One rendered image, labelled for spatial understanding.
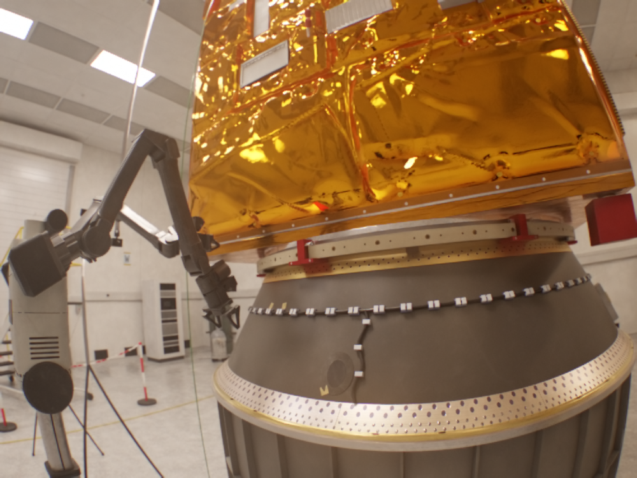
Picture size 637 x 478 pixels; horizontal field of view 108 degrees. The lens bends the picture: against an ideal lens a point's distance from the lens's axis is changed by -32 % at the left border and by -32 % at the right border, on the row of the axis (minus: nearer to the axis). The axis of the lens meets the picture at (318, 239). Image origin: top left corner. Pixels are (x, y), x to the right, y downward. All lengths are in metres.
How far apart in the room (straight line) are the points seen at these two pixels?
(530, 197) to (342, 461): 0.95
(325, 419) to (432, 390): 0.30
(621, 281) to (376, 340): 6.32
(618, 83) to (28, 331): 8.56
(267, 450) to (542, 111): 1.40
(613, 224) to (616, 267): 5.81
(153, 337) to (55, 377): 7.48
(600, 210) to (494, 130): 0.43
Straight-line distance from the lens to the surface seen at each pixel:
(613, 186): 1.16
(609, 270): 6.92
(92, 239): 0.90
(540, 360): 1.05
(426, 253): 1.08
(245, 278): 8.90
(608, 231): 1.17
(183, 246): 1.08
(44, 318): 1.02
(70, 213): 8.41
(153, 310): 8.35
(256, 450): 1.27
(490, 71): 1.22
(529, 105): 1.15
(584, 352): 1.20
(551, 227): 1.33
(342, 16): 1.66
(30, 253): 0.86
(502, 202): 1.09
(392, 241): 1.05
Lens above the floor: 1.55
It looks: 9 degrees up
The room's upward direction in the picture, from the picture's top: 4 degrees counter-clockwise
